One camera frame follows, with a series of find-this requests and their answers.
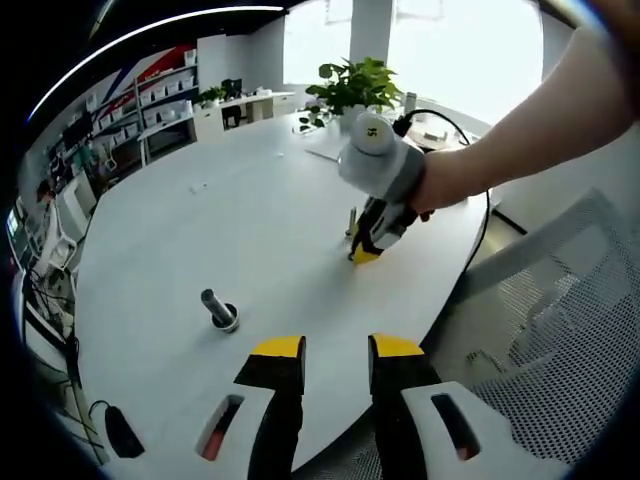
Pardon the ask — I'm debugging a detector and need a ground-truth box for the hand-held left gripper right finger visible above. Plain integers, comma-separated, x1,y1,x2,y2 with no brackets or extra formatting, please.
367,332,551,480

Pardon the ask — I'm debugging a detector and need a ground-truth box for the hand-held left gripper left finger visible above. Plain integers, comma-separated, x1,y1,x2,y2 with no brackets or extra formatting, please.
169,334,307,480

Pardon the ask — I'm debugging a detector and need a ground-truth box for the thick threaded stud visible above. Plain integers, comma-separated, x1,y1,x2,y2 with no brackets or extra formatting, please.
200,287,237,329

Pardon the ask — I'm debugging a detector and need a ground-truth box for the person's right hand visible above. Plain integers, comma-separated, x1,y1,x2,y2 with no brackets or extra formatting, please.
407,143,490,224

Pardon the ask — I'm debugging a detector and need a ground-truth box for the wooden tray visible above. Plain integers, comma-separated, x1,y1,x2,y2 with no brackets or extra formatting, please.
412,124,466,151

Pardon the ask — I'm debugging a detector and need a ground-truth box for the potted green plant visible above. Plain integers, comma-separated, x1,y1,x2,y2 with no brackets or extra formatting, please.
303,56,405,132

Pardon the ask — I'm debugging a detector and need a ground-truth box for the white background desk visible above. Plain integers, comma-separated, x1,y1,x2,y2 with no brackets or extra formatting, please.
192,88,297,145

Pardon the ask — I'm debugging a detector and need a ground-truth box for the black office chair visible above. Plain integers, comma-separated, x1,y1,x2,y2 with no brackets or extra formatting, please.
221,78,245,130

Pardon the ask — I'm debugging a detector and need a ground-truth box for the grey mesh chair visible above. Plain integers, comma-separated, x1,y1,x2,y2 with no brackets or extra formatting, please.
428,187,640,479

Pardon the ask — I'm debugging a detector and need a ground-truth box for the shelf with white bins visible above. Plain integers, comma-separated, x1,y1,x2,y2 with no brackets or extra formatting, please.
82,43,200,154

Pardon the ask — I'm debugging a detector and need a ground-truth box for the white office chair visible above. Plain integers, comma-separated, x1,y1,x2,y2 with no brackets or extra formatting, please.
47,207,80,274

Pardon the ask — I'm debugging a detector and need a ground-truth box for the ceiling light strip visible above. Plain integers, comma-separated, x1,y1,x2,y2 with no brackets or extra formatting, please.
27,6,287,122

